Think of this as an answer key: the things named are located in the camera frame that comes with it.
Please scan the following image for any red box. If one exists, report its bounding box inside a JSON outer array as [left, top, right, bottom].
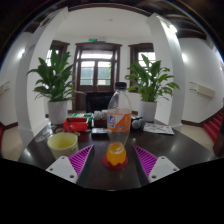
[[63, 117, 89, 133]]

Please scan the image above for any dark wooden double door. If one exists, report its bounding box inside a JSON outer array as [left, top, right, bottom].
[[73, 41, 123, 113]]

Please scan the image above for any white printed magazine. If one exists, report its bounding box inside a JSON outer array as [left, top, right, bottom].
[[143, 122, 175, 136]]

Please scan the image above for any flat black case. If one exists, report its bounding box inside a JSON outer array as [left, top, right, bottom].
[[90, 127, 109, 136]]

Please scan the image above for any white wall radiator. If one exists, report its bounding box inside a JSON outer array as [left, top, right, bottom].
[[0, 80, 11, 96], [189, 81, 216, 99]]

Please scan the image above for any brown box with white items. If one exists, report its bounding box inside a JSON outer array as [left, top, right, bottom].
[[93, 109, 109, 128]]

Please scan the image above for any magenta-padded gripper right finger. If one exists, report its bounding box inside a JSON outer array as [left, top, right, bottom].
[[132, 144, 181, 184]]

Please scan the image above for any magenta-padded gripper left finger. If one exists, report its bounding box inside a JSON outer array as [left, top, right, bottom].
[[45, 144, 96, 184]]

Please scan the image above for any black chair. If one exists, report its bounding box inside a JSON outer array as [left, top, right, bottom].
[[85, 91, 116, 114]]

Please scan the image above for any orange drink plastic bottle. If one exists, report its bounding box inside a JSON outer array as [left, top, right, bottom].
[[105, 81, 133, 167]]

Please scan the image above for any potted plant in white pot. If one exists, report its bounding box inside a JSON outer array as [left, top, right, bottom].
[[27, 49, 86, 125], [124, 54, 181, 123]]

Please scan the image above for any pale yellow cup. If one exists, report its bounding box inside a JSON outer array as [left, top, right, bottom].
[[46, 132, 80, 160]]

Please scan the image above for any dark framed window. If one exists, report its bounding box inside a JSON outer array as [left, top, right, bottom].
[[128, 42, 157, 88], [44, 39, 70, 68]]

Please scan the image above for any green and white box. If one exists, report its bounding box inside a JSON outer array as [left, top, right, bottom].
[[71, 112, 94, 123]]

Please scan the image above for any black round device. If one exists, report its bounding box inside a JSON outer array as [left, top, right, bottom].
[[130, 115, 147, 131]]

